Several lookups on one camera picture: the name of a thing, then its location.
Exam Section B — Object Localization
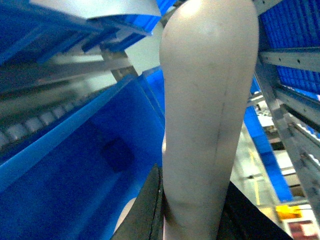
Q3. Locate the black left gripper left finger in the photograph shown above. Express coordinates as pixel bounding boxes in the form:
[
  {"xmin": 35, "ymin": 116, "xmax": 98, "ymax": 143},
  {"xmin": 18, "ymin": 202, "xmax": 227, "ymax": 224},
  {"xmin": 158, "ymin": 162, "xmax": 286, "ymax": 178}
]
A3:
[{"xmin": 111, "ymin": 164, "xmax": 164, "ymax": 240}]

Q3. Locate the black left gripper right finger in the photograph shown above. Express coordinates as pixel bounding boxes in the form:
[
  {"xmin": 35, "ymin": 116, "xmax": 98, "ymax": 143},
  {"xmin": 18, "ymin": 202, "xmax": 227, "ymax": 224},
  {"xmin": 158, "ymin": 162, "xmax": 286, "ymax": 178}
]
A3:
[{"xmin": 218, "ymin": 182, "xmax": 291, "ymax": 240}]

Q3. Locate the beige plastic dustpan tray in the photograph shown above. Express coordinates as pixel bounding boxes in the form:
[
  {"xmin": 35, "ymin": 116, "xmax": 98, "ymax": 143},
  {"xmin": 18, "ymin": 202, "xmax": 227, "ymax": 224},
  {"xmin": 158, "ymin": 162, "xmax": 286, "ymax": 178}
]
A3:
[{"xmin": 116, "ymin": 0, "xmax": 260, "ymax": 240}]

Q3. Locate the steel roller shelf rack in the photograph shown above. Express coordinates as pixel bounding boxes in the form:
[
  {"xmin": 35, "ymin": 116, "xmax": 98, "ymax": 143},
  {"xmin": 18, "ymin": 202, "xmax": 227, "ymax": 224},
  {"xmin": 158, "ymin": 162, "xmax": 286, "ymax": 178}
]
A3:
[{"xmin": 0, "ymin": 0, "xmax": 320, "ymax": 221}]

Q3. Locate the blue bin front left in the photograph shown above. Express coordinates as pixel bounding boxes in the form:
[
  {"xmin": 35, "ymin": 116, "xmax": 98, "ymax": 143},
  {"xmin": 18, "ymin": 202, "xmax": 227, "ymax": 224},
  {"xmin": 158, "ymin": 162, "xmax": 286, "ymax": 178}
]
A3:
[{"xmin": 0, "ymin": 67, "xmax": 165, "ymax": 240}]

